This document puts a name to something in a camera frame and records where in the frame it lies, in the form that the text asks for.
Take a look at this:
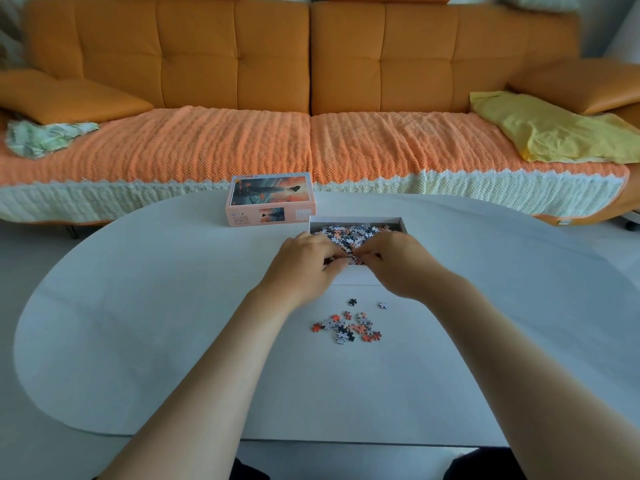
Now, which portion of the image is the person's left hand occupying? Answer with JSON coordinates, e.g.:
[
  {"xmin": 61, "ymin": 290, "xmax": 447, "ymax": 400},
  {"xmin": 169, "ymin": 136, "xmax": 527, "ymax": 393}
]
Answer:
[{"xmin": 256, "ymin": 232, "xmax": 352, "ymax": 308}]

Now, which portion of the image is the person's right hand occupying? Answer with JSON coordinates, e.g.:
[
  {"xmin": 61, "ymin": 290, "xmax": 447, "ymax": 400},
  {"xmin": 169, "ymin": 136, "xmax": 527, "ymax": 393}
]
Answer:
[{"xmin": 356, "ymin": 230, "xmax": 455, "ymax": 301}]

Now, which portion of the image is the person's right forearm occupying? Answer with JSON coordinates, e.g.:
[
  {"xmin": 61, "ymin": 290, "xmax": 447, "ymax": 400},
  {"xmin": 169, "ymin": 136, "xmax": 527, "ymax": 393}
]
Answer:
[{"xmin": 425, "ymin": 273, "xmax": 640, "ymax": 480}]

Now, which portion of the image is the person's left forearm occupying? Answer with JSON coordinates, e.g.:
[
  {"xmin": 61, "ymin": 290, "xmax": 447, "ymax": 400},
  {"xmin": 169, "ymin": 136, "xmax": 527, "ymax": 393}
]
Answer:
[{"xmin": 97, "ymin": 287, "xmax": 312, "ymax": 480}]

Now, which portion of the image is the heap of boxed puzzle pieces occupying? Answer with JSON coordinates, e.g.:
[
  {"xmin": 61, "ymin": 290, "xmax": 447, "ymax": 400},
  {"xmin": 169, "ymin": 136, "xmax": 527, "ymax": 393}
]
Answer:
[{"xmin": 310, "ymin": 223, "xmax": 397, "ymax": 268}]

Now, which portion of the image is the white puzzle box tray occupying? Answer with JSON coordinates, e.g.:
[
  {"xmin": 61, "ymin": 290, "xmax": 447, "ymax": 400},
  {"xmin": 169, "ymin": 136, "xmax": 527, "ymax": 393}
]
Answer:
[{"xmin": 307, "ymin": 215, "xmax": 410, "ymax": 287}]

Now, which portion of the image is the cluster of loose puzzle pieces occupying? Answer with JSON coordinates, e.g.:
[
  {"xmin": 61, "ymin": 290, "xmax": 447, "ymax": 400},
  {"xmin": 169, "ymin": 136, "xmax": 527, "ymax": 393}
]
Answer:
[{"xmin": 310, "ymin": 310, "xmax": 384, "ymax": 345}]

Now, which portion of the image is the puzzle box lid with picture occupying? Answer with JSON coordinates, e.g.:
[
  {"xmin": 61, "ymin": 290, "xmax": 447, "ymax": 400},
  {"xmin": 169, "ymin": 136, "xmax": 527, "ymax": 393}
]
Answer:
[{"xmin": 224, "ymin": 174, "xmax": 312, "ymax": 228}]

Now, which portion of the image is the orange knitted sofa cover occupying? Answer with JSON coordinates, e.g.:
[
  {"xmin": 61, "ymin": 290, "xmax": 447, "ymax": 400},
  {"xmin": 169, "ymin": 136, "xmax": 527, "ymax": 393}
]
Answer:
[
  {"xmin": 0, "ymin": 105, "xmax": 314, "ymax": 226},
  {"xmin": 308, "ymin": 110, "xmax": 631, "ymax": 218}
]

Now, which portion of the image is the yellow cloth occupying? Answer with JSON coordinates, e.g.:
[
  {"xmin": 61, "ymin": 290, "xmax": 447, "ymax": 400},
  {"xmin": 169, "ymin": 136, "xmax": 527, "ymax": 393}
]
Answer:
[{"xmin": 468, "ymin": 91, "xmax": 640, "ymax": 164}]

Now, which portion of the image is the orange leather sofa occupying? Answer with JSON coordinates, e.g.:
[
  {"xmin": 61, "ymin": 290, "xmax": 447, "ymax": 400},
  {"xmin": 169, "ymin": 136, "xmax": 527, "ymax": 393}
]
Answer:
[{"xmin": 0, "ymin": 0, "xmax": 640, "ymax": 231}]

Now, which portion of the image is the orange leather cushion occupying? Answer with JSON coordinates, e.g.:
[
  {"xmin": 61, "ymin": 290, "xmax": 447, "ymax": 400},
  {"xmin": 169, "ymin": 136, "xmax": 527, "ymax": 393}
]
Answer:
[
  {"xmin": 507, "ymin": 58, "xmax": 640, "ymax": 116},
  {"xmin": 0, "ymin": 69, "xmax": 155, "ymax": 126}
]

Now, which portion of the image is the white pillow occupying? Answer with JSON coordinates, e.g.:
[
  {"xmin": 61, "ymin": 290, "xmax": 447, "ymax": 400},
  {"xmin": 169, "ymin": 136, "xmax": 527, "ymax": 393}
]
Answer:
[{"xmin": 499, "ymin": 0, "xmax": 582, "ymax": 13}]

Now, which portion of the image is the green patterned cloth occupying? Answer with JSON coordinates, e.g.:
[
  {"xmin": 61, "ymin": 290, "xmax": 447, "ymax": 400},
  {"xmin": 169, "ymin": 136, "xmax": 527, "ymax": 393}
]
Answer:
[{"xmin": 5, "ymin": 120, "xmax": 101, "ymax": 160}]

